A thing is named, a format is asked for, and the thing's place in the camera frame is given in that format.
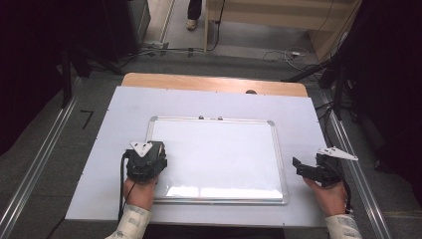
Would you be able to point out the metal-framed whiteboard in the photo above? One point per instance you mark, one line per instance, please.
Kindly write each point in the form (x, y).
(225, 159)

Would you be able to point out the black curtain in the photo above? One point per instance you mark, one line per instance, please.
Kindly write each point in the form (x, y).
(26, 66)
(391, 83)

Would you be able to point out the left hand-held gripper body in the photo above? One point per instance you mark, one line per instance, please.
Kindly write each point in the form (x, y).
(142, 166)

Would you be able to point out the light wooden partition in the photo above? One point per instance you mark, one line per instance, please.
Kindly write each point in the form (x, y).
(265, 13)

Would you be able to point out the dark cabinet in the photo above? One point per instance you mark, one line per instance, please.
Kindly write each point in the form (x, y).
(126, 26)

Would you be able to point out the person's right hand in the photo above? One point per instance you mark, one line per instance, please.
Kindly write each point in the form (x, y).
(330, 199)

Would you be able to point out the wooden table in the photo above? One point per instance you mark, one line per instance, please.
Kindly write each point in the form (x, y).
(199, 83)

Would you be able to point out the dark round table grommet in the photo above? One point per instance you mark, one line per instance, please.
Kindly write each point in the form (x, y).
(251, 92)

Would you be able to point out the person's left hand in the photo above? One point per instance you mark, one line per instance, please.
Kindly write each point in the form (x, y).
(141, 194)

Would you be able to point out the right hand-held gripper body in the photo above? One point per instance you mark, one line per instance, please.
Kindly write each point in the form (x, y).
(328, 172)

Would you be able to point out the black metal stand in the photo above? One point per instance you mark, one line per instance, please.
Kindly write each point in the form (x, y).
(66, 79)
(338, 93)

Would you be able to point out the metal floor rail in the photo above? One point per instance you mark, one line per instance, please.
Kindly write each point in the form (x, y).
(361, 186)
(40, 156)

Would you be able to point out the grey power strip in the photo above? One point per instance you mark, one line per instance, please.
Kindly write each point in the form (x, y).
(156, 46)

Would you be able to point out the white table cover board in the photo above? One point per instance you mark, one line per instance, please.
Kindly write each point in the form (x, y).
(129, 106)

